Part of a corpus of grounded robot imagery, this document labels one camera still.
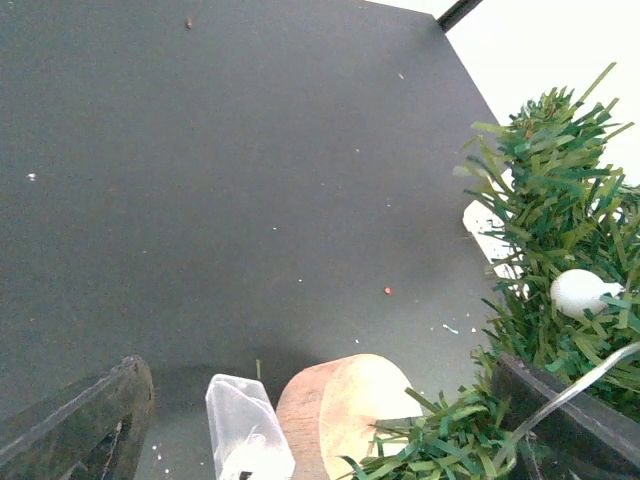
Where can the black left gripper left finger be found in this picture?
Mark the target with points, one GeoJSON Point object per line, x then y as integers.
{"type": "Point", "coordinates": [94, 428]}

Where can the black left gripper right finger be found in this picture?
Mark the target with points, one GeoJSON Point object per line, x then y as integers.
{"type": "Point", "coordinates": [582, 439]}

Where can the small green christmas tree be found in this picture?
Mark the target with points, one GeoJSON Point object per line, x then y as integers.
{"type": "Point", "coordinates": [570, 303]}

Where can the brown tree base pot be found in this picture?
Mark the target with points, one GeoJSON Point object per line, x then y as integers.
{"type": "Point", "coordinates": [328, 411]}

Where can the black corner frame post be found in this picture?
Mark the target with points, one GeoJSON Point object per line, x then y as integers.
{"type": "Point", "coordinates": [455, 13]}

